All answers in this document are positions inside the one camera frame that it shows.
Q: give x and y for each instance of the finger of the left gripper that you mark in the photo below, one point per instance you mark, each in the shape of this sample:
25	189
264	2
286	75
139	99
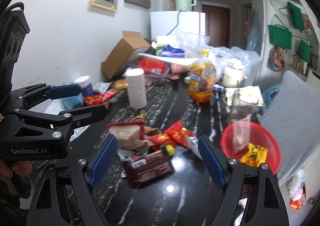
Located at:
31	96
77	117

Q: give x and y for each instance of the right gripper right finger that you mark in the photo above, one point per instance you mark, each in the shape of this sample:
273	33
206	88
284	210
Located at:
265	205

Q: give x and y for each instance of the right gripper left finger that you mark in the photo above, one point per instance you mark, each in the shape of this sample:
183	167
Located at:
50	201

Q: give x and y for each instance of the brown chocolate bar packet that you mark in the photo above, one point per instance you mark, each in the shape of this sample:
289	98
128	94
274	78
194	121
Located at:
146	168

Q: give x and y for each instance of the red snack packet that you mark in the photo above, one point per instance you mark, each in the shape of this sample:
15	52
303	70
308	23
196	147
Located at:
179	133

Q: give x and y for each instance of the left hand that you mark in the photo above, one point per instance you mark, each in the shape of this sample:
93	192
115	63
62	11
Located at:
21	168

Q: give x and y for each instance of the red packet by can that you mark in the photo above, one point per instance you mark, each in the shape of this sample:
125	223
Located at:
100	98

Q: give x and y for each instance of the blue tin can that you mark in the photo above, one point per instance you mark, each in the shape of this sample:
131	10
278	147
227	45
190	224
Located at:
86	86

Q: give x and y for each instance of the yellow snack packet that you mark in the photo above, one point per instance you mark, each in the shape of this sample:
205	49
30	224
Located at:
255	156

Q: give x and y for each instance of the yellow mesh snack bag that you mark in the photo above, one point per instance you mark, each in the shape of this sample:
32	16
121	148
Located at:
120	84

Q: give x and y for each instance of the bread sandwich packet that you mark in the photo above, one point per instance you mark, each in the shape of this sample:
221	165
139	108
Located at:
130	134

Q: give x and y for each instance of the red plastic basket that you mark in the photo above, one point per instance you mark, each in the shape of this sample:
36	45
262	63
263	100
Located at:
259	136

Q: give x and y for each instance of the white paper towel roll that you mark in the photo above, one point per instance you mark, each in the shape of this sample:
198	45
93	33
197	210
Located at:
136	88

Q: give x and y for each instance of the clear plastic bag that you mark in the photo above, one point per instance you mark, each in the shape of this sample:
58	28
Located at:
241	133

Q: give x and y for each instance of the red bag in container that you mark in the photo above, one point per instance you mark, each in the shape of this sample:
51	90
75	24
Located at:
152	66

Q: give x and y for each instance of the brown cardboard box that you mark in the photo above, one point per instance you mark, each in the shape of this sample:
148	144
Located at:
131	44

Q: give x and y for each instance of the glass jar with spoon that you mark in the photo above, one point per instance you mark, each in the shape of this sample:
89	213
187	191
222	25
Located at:
243	105

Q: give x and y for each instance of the blue white tissue pack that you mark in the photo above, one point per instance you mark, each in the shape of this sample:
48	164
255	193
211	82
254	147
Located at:
172	52

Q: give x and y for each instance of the white mini fridge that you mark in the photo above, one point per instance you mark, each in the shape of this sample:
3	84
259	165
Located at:
175	22

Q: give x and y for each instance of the iced tea bottle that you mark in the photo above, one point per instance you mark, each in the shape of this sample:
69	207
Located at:
202	78

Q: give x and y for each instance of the white ceramic pot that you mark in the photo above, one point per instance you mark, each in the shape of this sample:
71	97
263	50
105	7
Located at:
233	73

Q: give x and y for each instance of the colourful hanging bag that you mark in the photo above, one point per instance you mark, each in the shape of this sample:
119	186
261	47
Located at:
276	59

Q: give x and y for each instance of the green bag lower right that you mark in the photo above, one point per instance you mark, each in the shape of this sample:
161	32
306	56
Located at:
304	51

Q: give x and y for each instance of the green bag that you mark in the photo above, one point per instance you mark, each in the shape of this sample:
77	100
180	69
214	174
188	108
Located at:
279	34
296	16
304	51

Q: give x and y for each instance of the brown door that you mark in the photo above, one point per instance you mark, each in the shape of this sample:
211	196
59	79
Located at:
217	25

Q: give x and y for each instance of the green bag left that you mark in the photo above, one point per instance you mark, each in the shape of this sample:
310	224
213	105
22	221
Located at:
279	34

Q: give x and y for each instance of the green bag upper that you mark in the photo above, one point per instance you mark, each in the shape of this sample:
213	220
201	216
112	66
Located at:
296	16

